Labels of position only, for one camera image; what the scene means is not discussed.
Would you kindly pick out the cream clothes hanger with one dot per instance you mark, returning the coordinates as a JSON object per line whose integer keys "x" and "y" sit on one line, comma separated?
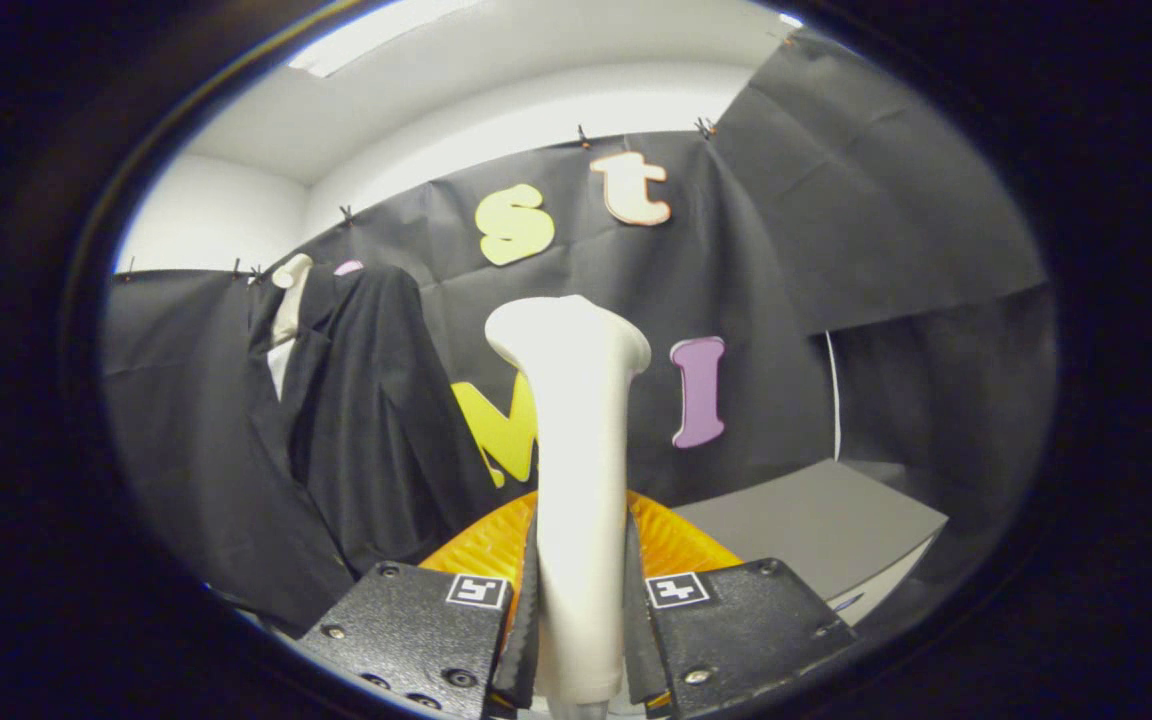
{"x": 289, "y": 295}

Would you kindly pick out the small ceiling light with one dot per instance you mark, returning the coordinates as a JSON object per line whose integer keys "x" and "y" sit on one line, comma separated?
{"x": 790, "y": 20}

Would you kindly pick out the grey cabinet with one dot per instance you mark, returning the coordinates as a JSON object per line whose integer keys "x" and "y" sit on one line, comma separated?
{"x": 816, "y": 520}

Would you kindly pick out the black suit jacket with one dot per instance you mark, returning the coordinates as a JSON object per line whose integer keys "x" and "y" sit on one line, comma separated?
{"x": 366, "y": 420}

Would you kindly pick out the white garment steamer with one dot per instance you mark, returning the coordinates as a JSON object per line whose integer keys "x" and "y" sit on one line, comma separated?
{"x": 576, "y": 450}

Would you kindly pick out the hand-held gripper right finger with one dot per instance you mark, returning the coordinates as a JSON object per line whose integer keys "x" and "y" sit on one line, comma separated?
{"x": 746, "y": 625}

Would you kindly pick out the black backdrop cloth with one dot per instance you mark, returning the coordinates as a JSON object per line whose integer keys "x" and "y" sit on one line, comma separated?
{"x": 836, "y": 230}

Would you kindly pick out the long ceiling light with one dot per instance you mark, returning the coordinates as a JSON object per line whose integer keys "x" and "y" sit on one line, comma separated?
{"x": 376, "y": 35}

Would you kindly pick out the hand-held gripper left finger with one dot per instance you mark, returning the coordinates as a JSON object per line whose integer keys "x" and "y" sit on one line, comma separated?
{"x": 406, "y": 625}

